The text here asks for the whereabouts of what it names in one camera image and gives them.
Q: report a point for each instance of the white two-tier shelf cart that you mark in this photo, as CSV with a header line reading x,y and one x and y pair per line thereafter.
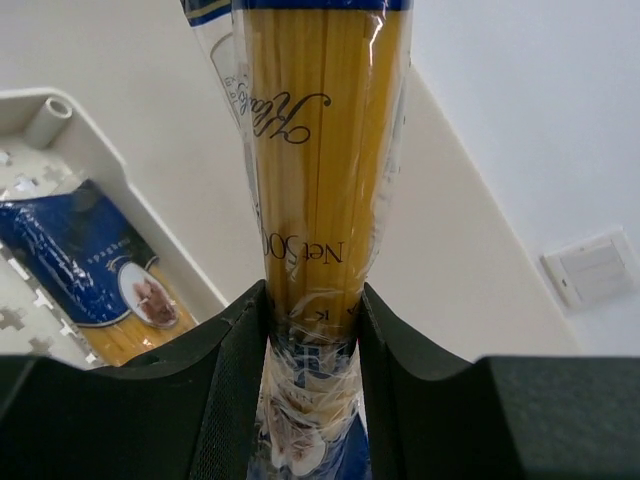
x,y
50,146

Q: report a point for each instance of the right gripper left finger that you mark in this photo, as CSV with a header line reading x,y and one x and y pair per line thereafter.
x,y
185,410

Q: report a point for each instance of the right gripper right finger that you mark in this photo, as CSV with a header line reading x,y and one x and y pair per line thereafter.
x,y
434,415

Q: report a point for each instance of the spaghetti bag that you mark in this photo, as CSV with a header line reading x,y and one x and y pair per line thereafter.
x,y
317,89
99,269

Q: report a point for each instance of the white wall switch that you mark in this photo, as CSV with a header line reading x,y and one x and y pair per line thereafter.
x,y
594,271

